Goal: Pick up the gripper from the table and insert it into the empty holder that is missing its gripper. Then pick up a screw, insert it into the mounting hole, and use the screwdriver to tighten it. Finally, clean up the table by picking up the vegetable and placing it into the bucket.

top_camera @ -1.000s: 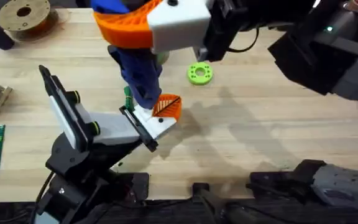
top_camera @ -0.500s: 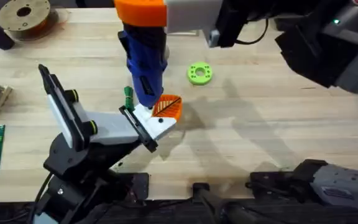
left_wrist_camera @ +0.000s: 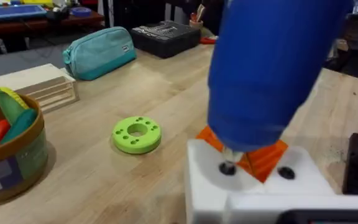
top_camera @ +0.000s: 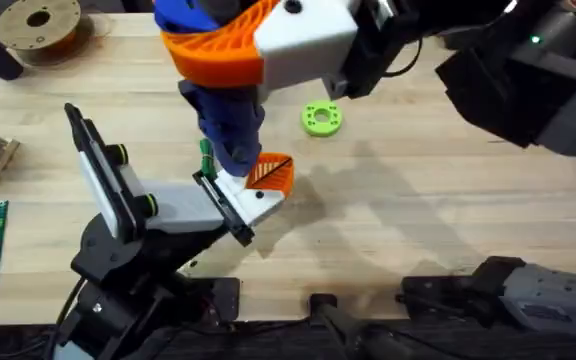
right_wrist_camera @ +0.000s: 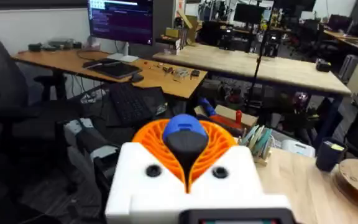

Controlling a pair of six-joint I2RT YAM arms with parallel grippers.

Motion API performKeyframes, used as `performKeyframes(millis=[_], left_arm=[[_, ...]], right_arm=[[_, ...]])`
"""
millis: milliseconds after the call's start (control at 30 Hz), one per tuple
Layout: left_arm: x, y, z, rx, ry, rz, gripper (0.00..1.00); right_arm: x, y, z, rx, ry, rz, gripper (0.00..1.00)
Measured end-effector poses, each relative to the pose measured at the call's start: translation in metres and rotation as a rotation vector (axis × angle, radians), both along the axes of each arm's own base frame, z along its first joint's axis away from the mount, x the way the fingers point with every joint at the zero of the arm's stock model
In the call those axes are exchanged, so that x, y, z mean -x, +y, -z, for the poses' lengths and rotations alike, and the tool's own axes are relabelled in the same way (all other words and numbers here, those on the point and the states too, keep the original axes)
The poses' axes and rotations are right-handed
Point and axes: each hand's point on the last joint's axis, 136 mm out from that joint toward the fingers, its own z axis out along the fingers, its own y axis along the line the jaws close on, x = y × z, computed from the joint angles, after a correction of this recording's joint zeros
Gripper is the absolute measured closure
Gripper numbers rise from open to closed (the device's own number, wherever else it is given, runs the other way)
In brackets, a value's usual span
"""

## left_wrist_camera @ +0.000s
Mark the blue flat tray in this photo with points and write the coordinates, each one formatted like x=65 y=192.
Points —
x=12 y=12

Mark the red scissors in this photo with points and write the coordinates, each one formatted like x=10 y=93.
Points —
x=208 y=40

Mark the cup with pens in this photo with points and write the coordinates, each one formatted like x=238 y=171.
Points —
x=196 y=21

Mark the teal zip bag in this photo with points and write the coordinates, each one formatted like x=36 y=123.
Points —
x=99 y=53

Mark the green disc with holes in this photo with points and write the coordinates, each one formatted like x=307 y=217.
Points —
x=136 y=135

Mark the black tool case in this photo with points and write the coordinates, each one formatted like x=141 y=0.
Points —
x=165 y=37

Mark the brown tub with toys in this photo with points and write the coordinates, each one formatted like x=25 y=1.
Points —
x=8 y=155

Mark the white orange left gripper left finger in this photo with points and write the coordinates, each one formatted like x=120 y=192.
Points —
x=303 y=182

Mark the pale wooden crate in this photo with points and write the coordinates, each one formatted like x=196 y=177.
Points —
x=47 y=87

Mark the blue tape roll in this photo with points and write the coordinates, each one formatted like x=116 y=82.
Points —
x=81 y=12

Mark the dark brown side table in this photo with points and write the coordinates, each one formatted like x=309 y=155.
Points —
x=26 y=25

